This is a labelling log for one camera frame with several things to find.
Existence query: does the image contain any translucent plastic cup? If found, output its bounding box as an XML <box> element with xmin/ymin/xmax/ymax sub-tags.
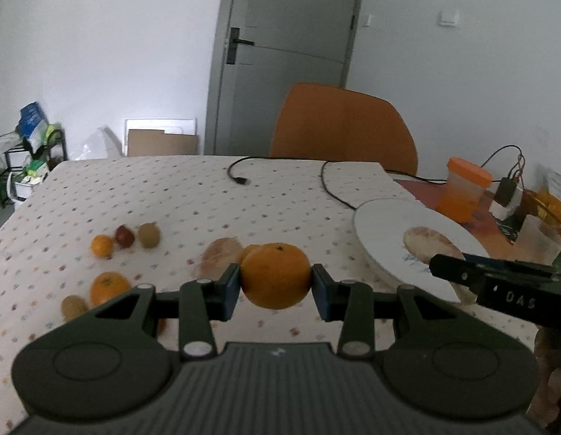
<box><xmin>511</xmin><ymin>215</ymin><xmax>561</xmax><ymax>266</ymax></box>

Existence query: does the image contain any black wire shelf rack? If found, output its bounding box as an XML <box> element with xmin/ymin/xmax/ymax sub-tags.
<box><xmin>0</xmin><ymin>124</ymin><xmax>68</xmax><ymax>208</ymax></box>

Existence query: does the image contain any small orange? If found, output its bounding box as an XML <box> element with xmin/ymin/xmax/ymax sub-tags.
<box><xmin>238</xmin><ymin>245</ymin><xmax>261</xmax><ymax>265</ymax></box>

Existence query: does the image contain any grey door with handle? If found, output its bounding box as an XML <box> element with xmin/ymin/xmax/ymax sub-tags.
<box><xmin>203</xmin><ymin>0</ymin><xmax>361</xmax><ymax>156</ymax></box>

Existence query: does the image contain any blue white bag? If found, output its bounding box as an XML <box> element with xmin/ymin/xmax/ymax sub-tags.
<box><xmin>18</xmin><ymin>102</ymin><xmax>49</xmax><ymax>152</ymax></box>

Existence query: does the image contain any clear plastic bag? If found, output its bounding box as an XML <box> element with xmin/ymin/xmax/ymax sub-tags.
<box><xmin>70</xmin><ymin>127</ymin><xmax>122</xmax><ymax>161</ymax></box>

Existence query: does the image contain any orange chair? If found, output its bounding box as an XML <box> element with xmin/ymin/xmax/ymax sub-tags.
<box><xmin>271</xmin><ymin>83</ymin><xmax>418</xmax><ymax>175</ymax></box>

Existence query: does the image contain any large orange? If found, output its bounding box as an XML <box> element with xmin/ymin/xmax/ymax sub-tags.
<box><xmin>90</xmin><ymin>272</ymin><xmax>132</xmax><ymax>307</ymax></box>

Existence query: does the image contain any brown cardboard sheet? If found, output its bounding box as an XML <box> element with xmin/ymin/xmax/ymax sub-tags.
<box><xmin>127</xmin><ymin>130</ymin><xmax>199</xmax><ymax>157</ymax></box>

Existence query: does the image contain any black usb cable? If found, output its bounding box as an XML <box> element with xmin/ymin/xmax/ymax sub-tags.
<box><xmin>226</xmin><ymin>155</ymin><xmax>368</xmax><ymax>211</ymax></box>

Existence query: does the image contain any white light switch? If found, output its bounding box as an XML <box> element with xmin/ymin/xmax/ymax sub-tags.
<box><xmin>438</xmin><ymin>9</ymin><xmax>460</xmax><ymax>28</ymax></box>

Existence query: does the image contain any orange lidded plastic jar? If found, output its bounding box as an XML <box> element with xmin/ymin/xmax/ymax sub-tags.
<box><xmin>436</xmin><ymin>156</ymin><xmax>493</xmax><ymax>224</ymax></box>

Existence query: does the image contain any black power adapter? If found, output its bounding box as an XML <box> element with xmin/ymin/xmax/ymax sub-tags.
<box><xmin>493</xmin><ymin>177</ymin><xmax>518</xmax><ymax>207</ymax></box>

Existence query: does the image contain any white round plate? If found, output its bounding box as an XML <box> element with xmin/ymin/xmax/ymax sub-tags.
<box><xmin>353</xmin><ymin>198</ymin><xmax>488</xmax><ymax>305</ymax></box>

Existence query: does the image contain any small dark red plum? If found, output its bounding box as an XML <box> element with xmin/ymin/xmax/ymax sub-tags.
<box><xmin>114</xmin><ymin>225</ymin><xmax>135</xmax><ymax>248</ymax></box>

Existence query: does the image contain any small tangerine row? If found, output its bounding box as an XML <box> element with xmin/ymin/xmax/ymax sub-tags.
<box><xmin>91</xmin><ymin>235</ymin><xmax>114</xmax><ymax>258</ymax></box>

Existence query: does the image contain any green kiwi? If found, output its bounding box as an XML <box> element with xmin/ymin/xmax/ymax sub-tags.
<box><xmin>60</xmin><ymin>295</ymin><xmax>90</xmax><ymax>322</ymax></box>

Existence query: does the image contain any person's right hand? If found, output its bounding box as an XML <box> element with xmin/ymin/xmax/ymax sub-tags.
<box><xmin>526</xmin><ymin>327</ymin><xmax>561</xmax><ymax>434</ymax></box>

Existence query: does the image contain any brown round kiwi far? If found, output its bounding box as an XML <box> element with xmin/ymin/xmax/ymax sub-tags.
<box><xmin>138</xmin><ymin>223</ymin><xmax>161</xmax><ymax>248</ymax></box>

